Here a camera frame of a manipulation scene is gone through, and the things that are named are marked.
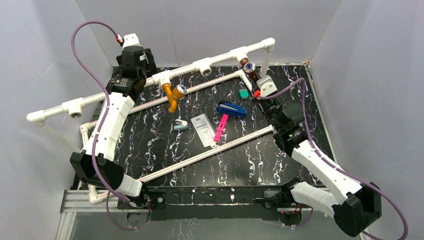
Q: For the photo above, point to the teal green eraser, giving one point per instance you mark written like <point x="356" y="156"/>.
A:
<point x="243" y="94"/>

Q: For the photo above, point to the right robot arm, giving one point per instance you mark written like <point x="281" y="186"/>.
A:
<point x="353" y="205"/>

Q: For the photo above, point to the white PVC pipe frame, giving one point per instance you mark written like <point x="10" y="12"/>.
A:
<point x="203" y="66"/>

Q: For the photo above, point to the black front base bar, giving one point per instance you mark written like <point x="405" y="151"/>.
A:
<point x="216" y="202"/>

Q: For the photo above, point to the aluminium frame rail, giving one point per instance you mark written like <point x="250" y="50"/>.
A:
<point x="73" y="199"/>

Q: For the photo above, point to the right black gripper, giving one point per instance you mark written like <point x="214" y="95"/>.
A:
<point x="255" y="100"/>

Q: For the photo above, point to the pink plastic clip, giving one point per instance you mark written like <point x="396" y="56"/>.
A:
<point x="220" y="128"/>

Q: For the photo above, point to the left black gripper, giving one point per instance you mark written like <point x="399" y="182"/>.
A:
<point x="152" y="70"/>

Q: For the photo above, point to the orange plastic faucet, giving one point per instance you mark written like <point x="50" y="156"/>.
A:
<point x="174" y="95"/>

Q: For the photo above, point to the small white teal clip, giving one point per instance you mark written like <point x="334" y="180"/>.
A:
<point x="180" y="125"/>

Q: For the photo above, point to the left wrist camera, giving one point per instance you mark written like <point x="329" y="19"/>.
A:
<point x="129" y="42"/>

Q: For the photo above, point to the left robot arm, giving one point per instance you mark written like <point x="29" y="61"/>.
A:
<point x="95" y="165"/>

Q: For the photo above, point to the brown plastic faucet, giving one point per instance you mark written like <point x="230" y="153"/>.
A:
<point x="249" y="68"/>

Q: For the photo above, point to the blue stapler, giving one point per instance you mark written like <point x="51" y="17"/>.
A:
<point x="231" y="109"/>

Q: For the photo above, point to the white barcode label tag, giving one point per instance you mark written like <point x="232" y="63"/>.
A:
<point x="204" y="130"/>

